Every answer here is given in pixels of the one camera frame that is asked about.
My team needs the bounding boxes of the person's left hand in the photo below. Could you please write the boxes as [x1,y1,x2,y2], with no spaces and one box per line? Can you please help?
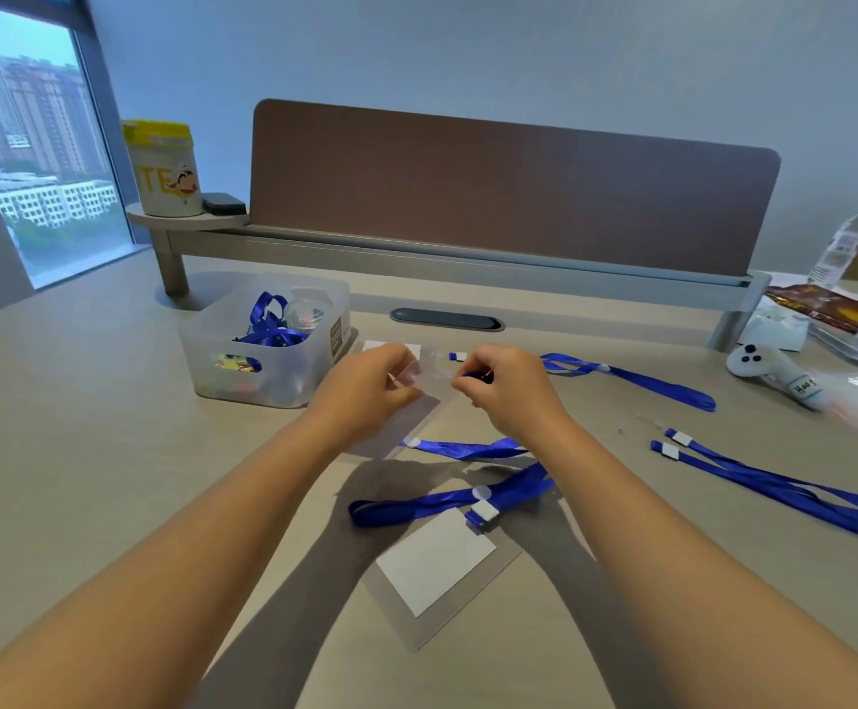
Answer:
[303,343,424,455]

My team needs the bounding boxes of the person's right hand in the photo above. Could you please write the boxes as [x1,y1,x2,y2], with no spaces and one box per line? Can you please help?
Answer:
[451,344,574,454]

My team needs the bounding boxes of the blue lanyard with black clip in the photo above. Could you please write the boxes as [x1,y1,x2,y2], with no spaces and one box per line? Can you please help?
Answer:
[401,367,538,463]

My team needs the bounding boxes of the person's left forearm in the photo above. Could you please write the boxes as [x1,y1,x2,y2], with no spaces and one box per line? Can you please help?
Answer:
[0,412,350,709]

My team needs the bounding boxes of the person's right forearm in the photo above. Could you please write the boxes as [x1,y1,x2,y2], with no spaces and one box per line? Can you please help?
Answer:
[523,419,858,709]

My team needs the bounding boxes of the translucent plastic storage box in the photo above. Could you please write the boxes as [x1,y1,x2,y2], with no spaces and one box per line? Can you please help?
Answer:
[178,272,353,410]

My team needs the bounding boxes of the clear badge holder with card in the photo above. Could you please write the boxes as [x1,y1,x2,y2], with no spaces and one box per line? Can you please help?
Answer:
[360,508,523,653]

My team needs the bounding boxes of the brown desk divider panel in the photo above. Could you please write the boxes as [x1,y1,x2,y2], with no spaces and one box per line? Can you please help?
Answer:
[249,98,783,279]

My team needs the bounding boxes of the white handheld controller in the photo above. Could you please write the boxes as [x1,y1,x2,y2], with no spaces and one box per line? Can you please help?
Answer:
[726,344,833,413]

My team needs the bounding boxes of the white paper packet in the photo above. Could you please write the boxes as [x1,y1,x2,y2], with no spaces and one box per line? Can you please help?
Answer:
[736,305,811,354]

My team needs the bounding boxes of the white and yellow cartoon cup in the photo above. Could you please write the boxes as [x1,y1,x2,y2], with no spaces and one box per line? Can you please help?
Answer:
[120,119,204,219]

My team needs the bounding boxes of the brown snack packet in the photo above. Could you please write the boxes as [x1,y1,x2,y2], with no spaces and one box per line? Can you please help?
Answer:
[764,283,858,335]

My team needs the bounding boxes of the clear plastic water bottle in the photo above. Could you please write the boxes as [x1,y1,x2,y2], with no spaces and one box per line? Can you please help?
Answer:
[808,203,858,289]

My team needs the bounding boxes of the window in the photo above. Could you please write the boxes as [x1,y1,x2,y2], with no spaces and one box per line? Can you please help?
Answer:
[0,0,151,290]

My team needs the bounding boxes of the dark oval cable grommet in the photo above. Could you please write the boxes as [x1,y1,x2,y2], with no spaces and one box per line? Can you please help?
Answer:
[389,307,506,333]

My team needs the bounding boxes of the blue lanyard with white clip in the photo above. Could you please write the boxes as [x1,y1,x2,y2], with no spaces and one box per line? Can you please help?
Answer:
[448,351,718,413]
[348,463,557,532]

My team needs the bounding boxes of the grey desk shelf rail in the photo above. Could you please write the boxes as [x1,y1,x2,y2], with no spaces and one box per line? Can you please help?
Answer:
[125,202,771,354]

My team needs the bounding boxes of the bundle of blue lanyards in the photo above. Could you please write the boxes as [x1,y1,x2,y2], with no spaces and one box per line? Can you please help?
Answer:
[232,290,313,349]

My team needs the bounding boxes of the long doubled blue lanyard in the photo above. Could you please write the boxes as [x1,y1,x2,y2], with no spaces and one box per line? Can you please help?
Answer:
[650,427,858,551]

